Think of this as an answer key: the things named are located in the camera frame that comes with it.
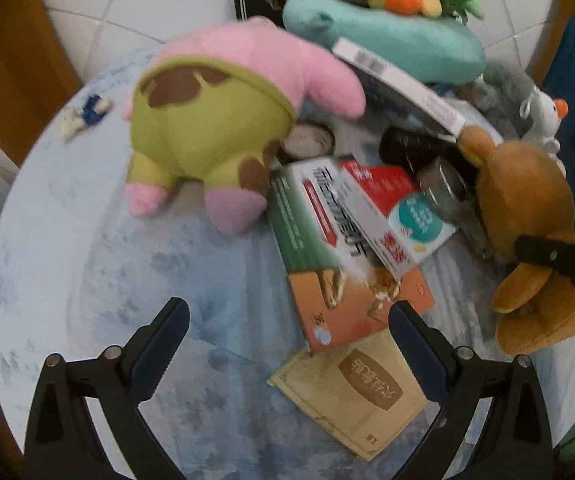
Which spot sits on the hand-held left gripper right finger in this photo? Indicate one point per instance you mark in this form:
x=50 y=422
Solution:
x=417 y=355

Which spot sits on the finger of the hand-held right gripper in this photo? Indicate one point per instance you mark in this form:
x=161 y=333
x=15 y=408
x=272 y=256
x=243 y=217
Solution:
x=552 y=256

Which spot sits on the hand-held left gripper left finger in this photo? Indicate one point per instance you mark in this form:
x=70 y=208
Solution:
x=155 y=357

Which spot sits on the brown bear plush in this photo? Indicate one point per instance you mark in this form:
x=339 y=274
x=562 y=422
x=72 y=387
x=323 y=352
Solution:
x=522 y=195

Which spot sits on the beige sachet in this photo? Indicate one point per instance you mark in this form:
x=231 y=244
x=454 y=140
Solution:
x=347 y=395

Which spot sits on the orange medicine box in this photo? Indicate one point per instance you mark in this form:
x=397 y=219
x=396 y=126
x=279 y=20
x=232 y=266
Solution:
x=337 y=310

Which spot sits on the glass jar with silver lid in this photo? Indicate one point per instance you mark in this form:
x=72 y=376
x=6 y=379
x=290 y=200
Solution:
x=445 y=187

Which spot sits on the teal and white medicine box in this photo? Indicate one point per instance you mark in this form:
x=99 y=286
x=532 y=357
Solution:
x=420 y=222

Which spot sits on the small white goose plush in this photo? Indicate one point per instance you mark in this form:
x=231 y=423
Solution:
x=542 y=117

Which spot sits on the grey plush toy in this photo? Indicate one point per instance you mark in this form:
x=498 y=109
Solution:
x=505 y=92

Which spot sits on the green and white medicine box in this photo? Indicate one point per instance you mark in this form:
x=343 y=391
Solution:
x=317 y=215

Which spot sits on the red and white medicine box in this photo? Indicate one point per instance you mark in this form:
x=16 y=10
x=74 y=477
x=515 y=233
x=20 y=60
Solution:
x=385 y=185

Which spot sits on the black bottle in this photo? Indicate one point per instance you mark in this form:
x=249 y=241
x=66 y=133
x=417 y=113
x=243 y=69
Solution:
x=412 y=147

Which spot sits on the long white box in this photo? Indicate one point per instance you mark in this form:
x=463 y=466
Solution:
x=407 y=85

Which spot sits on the small blue and white figure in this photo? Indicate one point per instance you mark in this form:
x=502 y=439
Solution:
x=85 y=115

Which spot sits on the teal plush toy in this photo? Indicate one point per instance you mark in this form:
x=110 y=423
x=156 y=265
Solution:
x=412 y=45

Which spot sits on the pink starfish plush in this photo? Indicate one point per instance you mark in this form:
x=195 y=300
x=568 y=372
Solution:
x=217 y=110

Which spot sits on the wooden furniture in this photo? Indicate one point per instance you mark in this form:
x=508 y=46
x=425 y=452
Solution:
x=12 y=70

